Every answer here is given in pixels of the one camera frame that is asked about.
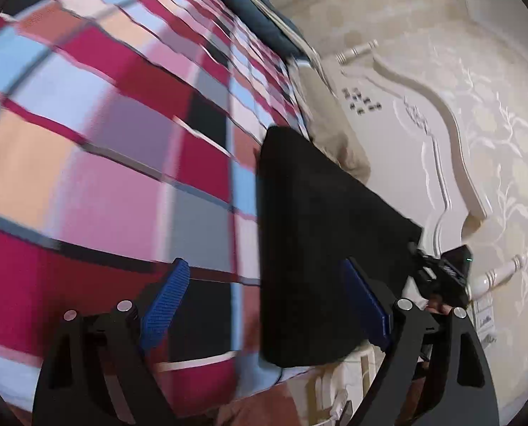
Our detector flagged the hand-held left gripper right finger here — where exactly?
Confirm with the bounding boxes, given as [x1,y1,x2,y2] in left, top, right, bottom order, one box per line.
[341,257,500,426]

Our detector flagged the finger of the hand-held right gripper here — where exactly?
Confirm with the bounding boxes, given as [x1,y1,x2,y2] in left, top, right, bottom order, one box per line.
[407,240,442,282]

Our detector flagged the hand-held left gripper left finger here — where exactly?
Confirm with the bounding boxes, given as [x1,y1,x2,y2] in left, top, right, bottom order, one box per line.
[31,257,191,426]

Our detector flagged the black pants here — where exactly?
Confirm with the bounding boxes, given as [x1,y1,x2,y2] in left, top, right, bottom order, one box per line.
[255,125,424,368]

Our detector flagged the person's right hand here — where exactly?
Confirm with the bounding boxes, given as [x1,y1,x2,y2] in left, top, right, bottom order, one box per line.
[425,299,456,318]

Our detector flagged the white headboard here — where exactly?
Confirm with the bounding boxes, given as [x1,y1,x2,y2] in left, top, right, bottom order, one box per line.
[321,39,528,305]

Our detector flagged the beige pillow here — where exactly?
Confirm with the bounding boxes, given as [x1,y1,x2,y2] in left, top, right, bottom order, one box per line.
[290,60,372,184]

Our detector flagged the red pink checkered bedspread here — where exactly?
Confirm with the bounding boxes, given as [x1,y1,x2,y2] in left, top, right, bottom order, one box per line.
[0,0,318,413]

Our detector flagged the dark headboard stickers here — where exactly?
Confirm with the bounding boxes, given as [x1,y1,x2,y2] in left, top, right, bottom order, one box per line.
[341,86,383,115]

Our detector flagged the blue quilt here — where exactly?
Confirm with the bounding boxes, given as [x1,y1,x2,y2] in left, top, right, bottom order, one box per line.
[180,0,323,62]

